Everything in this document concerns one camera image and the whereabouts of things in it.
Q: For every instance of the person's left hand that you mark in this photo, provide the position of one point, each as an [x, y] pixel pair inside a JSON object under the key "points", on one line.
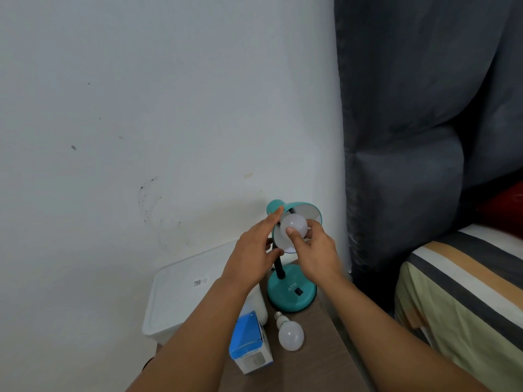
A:
{"points": [[247, 261]]}

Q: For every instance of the person's right hand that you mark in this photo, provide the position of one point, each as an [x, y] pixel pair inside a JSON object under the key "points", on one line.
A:
{"points": [[320, 259]]}

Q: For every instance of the white light bulb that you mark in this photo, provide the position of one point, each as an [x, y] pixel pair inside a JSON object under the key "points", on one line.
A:
{"points": [[295, 223], [291, 336]]}

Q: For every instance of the teal desk lamp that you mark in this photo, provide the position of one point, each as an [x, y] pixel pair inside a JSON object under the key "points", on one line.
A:
{"points": [[292, 295]]}

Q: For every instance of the blue and white bulb box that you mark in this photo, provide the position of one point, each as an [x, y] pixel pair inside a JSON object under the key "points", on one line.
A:
{"points": [[247, 332]]}

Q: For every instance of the white storage box lid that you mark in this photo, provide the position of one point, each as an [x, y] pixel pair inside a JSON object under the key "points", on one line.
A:
{"points": [[175, 289]]}

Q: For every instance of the person's right forearm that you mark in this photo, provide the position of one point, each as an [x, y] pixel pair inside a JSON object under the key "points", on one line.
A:
{"points": [[384, 342]]}

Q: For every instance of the person's left forearm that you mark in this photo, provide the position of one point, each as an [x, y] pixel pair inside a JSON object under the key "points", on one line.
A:
{"points": [[192, 347]]}

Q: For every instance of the white plastic storage box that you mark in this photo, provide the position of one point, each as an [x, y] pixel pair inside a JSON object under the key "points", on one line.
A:
{"points": [[257, 304]]}

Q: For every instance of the striped bedding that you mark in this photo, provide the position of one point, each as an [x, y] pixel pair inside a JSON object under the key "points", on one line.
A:
{"points": [[461, 314]]}

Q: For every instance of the grey upholstered headboard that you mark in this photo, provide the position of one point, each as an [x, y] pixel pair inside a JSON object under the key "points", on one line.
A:
{"points": [[408, 118]]}

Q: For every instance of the red pillow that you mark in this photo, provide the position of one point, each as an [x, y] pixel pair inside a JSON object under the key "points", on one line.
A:
{"points": [[504, 210]]}

